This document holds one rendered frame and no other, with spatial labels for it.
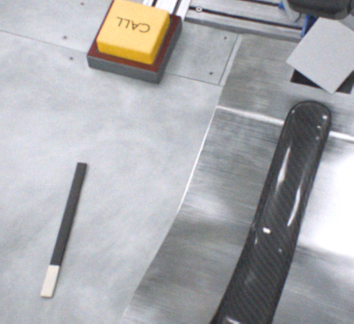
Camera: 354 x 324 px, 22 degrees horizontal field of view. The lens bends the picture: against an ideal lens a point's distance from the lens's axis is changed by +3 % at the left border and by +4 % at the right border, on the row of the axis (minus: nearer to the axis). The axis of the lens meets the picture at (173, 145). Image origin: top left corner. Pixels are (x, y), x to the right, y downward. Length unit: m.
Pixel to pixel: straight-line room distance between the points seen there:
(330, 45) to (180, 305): 0.27
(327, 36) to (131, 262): 0.27
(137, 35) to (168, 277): 0.32
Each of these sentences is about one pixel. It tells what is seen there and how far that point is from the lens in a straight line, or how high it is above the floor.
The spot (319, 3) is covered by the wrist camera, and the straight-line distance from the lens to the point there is 0.65.
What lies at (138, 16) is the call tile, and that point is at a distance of 0.96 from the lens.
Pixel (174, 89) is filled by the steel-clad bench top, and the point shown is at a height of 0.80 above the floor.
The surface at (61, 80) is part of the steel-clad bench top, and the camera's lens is 0.97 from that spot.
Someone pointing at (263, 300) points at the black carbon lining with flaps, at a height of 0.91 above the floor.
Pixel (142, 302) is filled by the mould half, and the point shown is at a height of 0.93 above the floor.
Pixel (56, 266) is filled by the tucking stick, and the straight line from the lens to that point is 0.85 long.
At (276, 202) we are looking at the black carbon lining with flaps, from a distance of 0.78.
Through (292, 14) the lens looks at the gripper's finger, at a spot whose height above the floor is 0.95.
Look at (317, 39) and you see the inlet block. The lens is 0.81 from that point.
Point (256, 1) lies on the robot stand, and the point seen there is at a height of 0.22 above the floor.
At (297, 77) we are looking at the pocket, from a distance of 0.88.
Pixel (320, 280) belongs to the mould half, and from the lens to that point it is 0.74.
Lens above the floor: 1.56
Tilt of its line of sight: 57 degrees down
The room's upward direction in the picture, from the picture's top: 5 degrees counter-clockwise
